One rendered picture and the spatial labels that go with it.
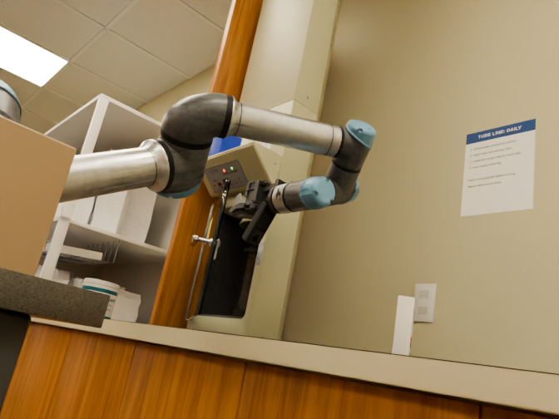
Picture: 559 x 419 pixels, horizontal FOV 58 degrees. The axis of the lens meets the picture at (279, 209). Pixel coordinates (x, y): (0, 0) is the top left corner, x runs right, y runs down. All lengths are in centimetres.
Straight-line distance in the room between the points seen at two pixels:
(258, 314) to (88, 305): 85
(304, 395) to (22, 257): 46
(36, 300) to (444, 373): 48
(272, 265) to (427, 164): 63
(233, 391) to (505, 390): 52
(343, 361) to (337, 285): 106
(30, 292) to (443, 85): 154
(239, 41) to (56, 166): 144
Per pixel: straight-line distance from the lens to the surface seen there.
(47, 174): 73
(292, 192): 120
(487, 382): 65
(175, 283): 172
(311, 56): 176
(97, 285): 199
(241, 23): 212
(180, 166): 111
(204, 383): 107
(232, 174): 161
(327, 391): 82
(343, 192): 125
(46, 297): 63
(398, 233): 171
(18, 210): 71
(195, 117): 109
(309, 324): 187
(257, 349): 91
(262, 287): 145
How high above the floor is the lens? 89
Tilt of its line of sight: 18 degrees up
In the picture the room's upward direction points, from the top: 11 degrees clockwise
